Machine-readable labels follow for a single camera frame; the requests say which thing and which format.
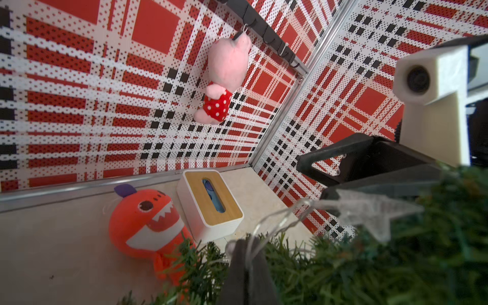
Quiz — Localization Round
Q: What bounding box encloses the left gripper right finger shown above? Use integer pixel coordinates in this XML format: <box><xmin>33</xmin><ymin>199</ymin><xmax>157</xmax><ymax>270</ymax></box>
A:
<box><xmin>249</xmin><ymin>247</ymin><xmax>281</xmax><ymax>305</ymax></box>

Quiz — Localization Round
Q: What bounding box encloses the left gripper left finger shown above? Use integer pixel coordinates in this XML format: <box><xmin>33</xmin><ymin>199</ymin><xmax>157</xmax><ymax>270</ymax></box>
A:
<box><xmin>217</xmin><ymin>239</ymin><xmax>249</xmax><ymax>305</ymax></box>

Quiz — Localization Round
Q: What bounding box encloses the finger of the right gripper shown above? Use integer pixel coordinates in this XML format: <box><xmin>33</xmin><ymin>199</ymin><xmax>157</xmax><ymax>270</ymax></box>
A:
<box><xmin>319</xmin><ymin>164</ymin><xmax>441</xmax><ymax>217</ymax></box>
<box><xmin>296</xmin><ymin>133</ymin><xmax>435</xmax><ymax>187</ymax></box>

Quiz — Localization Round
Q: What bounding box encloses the clear star string light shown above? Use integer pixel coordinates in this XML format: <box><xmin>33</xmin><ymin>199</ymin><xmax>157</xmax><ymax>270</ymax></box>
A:
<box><xmin>244</xmin><ymin>189</ymin><xmax>424</xmax><ymax>269</ymax></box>

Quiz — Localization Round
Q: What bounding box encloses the small christmas tree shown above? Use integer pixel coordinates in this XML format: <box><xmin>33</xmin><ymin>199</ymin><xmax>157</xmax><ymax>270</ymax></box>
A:
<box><xmin>116</xmin><ymin>163</ymin><xmax>488</xmax><ymax>305</ymax></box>

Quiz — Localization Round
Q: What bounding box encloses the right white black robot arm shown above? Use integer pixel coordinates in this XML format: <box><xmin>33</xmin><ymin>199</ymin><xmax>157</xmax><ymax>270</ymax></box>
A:
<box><xmin>297</xmin><ymin>35</ymin><xmax>487</xmax><ymax>200</ymax></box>

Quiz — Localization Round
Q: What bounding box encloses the white wooden tissue box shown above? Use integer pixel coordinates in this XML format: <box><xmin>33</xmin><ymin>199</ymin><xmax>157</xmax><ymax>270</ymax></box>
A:
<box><xmin>177</xmin><ymin>170</ymin><xmax>245</xmax><ymax>243</ymax></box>

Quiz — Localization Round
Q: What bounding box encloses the red shark plush toy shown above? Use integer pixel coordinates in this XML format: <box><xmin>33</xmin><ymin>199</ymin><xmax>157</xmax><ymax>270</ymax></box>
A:
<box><xmin>109</xmin><ymin>184</ymin><xmax>193</xmax><ymax>285</ymax></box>

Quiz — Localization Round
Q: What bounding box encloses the pink pig plush toy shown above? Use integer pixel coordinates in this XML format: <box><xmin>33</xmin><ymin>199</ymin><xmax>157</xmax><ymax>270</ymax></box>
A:
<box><xmin>194</xmin><ymin>31</ymin><xmax>252</xmax><ymax>125</ymax></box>

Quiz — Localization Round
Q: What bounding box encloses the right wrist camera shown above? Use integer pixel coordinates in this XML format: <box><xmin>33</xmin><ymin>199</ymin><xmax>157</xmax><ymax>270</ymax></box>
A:
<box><xmin>393</xmin><ymin>45</ymin><xmax>471</xmax><ymax>166</ymax></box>

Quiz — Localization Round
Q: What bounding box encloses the black hook rail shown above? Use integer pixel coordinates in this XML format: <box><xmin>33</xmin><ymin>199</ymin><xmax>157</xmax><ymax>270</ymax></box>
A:
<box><xmin>218</xmin><ymin>0</ymin><xmax>310</xmax><ymax>77</ymax></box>

